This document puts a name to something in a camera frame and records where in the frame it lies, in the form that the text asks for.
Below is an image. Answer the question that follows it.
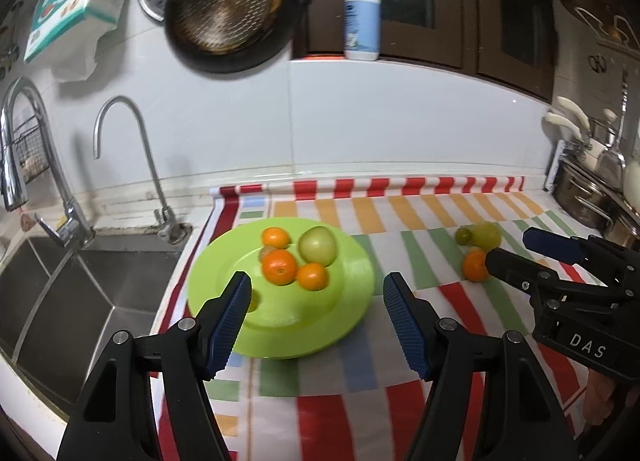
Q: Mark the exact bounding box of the large steel pot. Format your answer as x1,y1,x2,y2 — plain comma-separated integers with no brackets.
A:
552,161,621,232

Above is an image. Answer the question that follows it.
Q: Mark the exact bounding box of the lidded steel pot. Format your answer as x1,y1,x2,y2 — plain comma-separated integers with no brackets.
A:
587,108,621,152

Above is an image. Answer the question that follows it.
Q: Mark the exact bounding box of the green apple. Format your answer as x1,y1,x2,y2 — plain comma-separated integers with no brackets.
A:
298,225,337,267

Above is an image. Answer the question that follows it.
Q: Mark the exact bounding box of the thin gooseneck faucet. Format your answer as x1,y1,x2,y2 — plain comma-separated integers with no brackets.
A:
93,96,193,245

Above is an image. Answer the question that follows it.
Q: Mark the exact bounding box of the metal spatula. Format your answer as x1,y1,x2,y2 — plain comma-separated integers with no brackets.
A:
597,66,631,192

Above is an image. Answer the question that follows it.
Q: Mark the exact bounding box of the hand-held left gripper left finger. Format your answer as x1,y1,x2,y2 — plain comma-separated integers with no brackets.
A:
56,271,252,461

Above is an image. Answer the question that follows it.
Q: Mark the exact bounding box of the yellow-green apple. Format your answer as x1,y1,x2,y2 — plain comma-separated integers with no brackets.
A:
470,222,502,250

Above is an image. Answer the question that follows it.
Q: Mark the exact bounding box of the large chrome faucet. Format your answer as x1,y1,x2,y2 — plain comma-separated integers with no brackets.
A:
0,77,96,249

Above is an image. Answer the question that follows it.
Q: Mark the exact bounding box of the white wire rack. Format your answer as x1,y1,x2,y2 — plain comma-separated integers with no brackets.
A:
574,5,640,44

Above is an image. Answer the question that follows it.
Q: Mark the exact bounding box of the large orange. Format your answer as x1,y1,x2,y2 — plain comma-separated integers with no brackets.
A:
261,249,299,286

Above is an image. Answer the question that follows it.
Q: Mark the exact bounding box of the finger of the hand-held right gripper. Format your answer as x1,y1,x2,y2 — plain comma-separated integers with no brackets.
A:
485,247,626,310
522,227,640,288

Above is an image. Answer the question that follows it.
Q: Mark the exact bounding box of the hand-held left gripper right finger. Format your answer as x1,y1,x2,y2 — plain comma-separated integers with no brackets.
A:
382,271,583,461

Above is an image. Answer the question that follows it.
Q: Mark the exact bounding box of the white handled knife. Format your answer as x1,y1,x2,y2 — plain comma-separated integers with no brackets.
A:
545,112,583,139
554,96,591,126

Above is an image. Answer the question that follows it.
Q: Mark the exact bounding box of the black frying pan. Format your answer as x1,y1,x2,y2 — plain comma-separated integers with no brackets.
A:
164,0,296,74

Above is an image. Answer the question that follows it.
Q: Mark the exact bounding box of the white blue pump bottle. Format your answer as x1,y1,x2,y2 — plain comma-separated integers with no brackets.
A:
344,0,382,62

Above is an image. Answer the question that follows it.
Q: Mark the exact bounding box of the white ceramic pitcher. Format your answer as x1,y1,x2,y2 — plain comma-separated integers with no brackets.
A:
622,151,640,206

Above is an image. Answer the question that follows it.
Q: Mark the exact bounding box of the dark brown window sash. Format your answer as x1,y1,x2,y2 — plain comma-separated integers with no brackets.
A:
472,0,558,102
295,0,472,70

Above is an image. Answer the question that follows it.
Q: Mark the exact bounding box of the striped colourful tablecloth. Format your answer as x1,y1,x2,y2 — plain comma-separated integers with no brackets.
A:
150,176,640,461

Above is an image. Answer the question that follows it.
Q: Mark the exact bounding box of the steel kitchen sink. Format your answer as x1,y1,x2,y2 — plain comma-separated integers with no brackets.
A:
0,233,188,417

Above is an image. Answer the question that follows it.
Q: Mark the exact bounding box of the wire sponge basket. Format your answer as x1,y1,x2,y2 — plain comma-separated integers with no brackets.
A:
0,113,51,184

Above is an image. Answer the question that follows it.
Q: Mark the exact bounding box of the green plate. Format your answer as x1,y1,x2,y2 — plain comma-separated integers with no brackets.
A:
186,217,377,360

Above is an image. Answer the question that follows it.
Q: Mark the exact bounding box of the small orange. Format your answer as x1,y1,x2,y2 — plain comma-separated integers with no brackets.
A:
262,227,292,249
296,262,330,291
461,249,490,283

